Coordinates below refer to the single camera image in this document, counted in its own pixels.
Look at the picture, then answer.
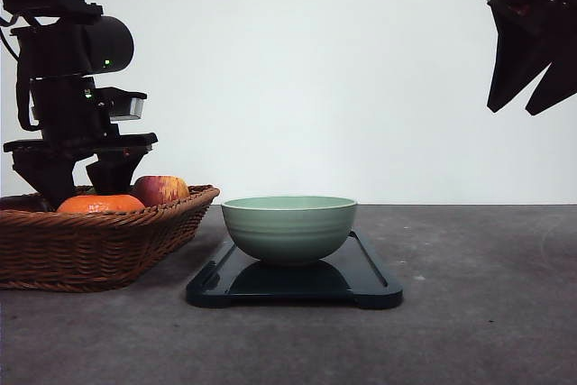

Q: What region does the black, image-left gripper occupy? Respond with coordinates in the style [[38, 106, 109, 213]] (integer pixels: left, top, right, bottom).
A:
[[4, 76, 159, 207]]

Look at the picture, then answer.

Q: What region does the black, image-right gripper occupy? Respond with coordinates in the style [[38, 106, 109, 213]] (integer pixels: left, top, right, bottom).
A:
[[486, 0, 577, 115]]

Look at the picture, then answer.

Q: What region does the green ceramic bowl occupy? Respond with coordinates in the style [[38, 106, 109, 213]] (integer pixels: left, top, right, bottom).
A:
[[221, 196, 357, 266]]

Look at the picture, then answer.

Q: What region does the brown wicker basket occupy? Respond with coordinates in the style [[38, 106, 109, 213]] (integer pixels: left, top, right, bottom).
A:
[[0, 184, 221, 293]]

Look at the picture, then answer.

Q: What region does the orange tangerine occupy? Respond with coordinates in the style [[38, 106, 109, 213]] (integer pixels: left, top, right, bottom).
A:
[[58, 195, 147, 213]]

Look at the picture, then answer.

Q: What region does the dark purple fruit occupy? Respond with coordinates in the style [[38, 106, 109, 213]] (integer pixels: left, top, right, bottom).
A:
[[0, 192, 44, 211]]

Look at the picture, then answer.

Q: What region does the red yellow apple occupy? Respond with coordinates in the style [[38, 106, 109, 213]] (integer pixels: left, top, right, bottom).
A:
[[130, 175, 189, 206]]

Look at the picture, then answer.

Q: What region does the black rectangular tray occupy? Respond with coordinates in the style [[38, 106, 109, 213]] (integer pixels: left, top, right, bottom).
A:
[[187, 231, 404, 308]]

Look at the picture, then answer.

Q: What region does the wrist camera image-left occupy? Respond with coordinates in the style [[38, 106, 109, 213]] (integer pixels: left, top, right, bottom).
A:
[[95, 87, 147, 122]]

